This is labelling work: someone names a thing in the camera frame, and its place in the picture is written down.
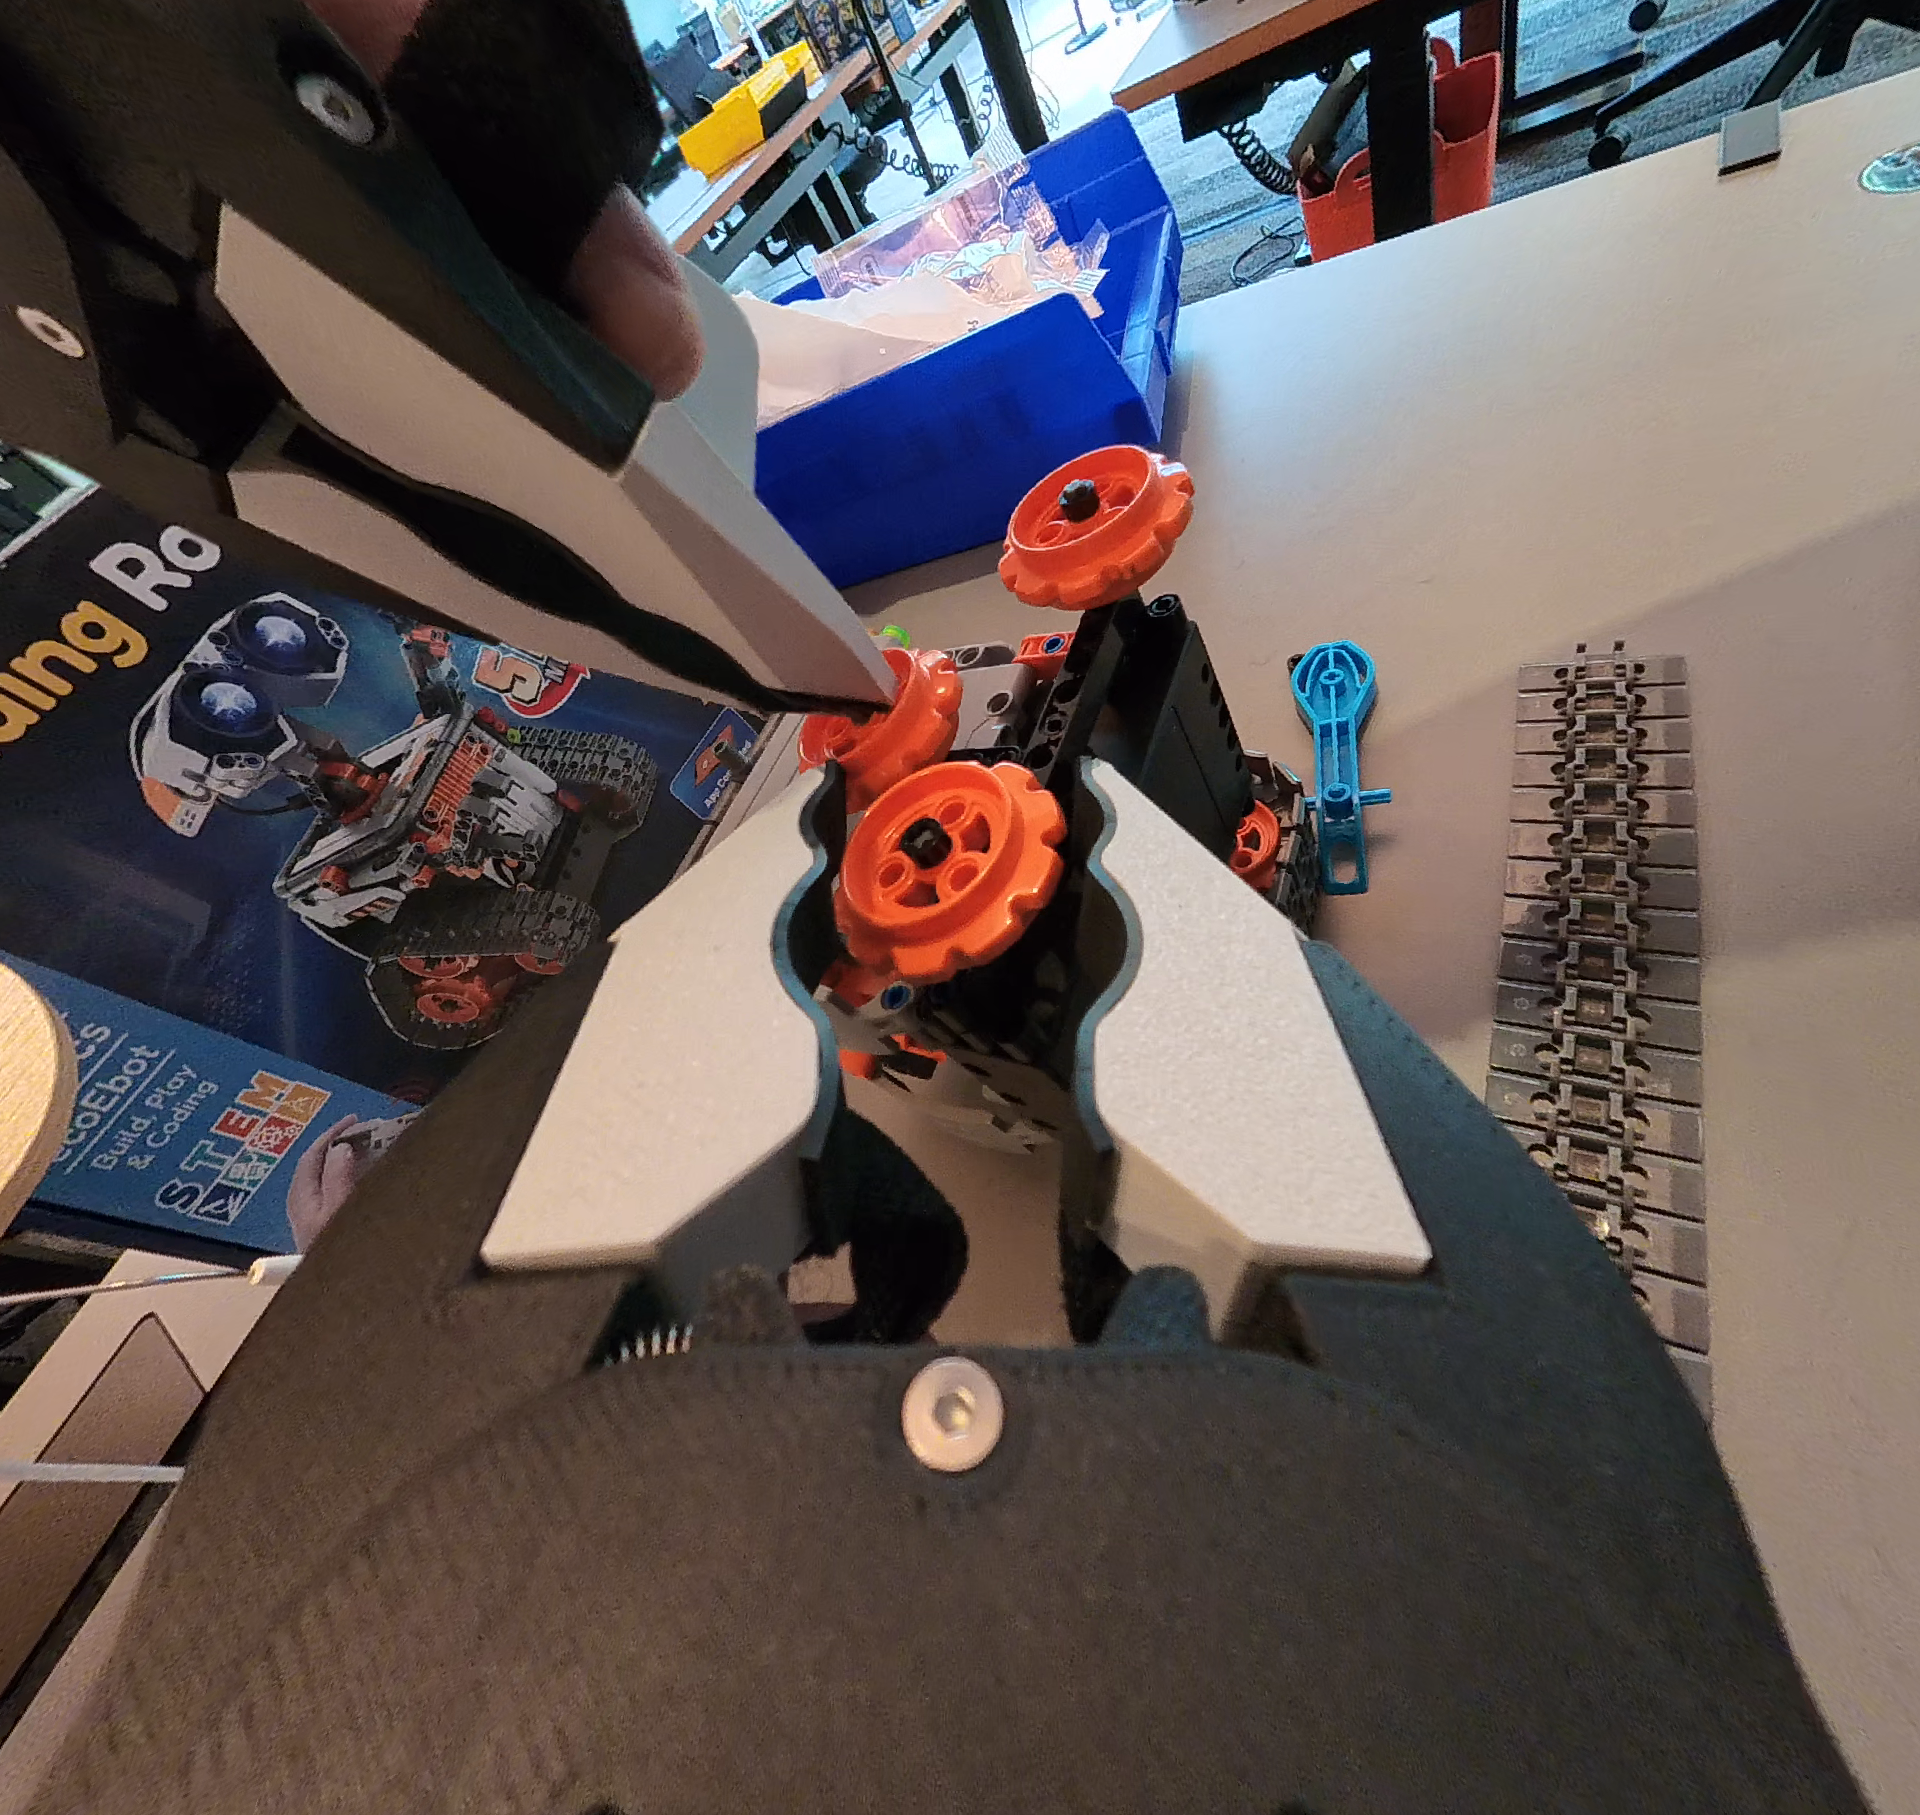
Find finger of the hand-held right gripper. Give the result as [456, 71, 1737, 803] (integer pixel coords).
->
[212, 199, 907, 712]
[225, 457, 796, 712]

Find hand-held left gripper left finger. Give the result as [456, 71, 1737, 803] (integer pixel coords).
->
[476, 764, 849, 1311]

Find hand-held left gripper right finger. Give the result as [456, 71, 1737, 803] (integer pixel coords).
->
[1069, 757, 1437, 1341]

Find grey orange toy brick robot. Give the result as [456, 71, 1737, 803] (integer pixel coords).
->
[791, 443, 1332, 1161]

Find grey toy track strip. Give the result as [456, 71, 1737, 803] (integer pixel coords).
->
[1483, 654, 1712, 1421]

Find person's right hand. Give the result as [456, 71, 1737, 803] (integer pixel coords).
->
[195, 0, 711, 399]

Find blue plastic toy wrench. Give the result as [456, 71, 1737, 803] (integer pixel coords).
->
[1292, 640, 1397, 893]

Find dark blue toy packaging box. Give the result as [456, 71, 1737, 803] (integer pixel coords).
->
[0, 487, 791, 1255]

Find white crumpled packing bags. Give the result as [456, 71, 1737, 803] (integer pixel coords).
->
[729, 140, 1123, 423]

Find yellow storage bin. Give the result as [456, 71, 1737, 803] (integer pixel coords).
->
[681, 44, 829, 177]

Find blue storage bin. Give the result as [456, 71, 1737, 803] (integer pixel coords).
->
[750, 105, 1189, 591]

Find orange red waste bin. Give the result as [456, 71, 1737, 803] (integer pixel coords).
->
[1295, 38, 1507, 264]

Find black metal post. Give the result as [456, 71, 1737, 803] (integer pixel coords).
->
[941, 0, 1056, 156]

